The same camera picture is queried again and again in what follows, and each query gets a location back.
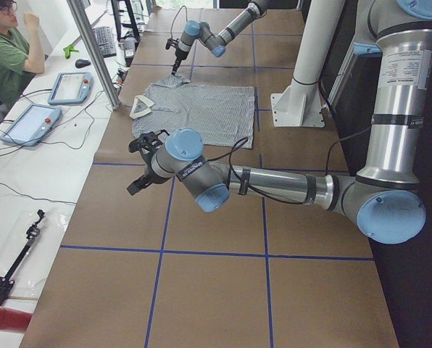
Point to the white pedestal column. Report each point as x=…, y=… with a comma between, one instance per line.
x=300, y=105

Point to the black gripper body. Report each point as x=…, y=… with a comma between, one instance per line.
x=146, y=176
x=180, y=55

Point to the upper teach pendant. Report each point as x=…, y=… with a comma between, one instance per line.
x=71, y=88

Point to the teach pendant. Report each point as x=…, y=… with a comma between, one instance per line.
x=71, y=88
x=32, y=125

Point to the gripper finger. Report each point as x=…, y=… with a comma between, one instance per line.
x=137, y=186
x=175, y=67
x=142, y=178
x=179, y=64

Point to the striped polo shirt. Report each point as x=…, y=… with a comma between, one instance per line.
x=221, y=114

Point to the lower teach pendant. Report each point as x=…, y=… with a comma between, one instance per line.
x=32, y=125

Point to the aluminium frame post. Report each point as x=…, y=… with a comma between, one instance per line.
x=85, y=30

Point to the red cylinder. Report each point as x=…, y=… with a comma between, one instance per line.
x=12, y=320

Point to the green clip tool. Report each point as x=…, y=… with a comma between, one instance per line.
x=68, y=50

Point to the black keyboard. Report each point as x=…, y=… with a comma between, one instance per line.
x=105, y=41

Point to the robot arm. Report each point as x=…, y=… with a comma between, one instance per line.
x=381, y=198
x=215, y=43

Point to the black computer mouse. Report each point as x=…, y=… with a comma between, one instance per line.
x=81, y=63

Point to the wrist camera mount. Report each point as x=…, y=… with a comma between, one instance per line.
x=171, y=42
x=149, y=142

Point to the seated person green shirt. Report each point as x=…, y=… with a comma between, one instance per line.
x=20, y=59

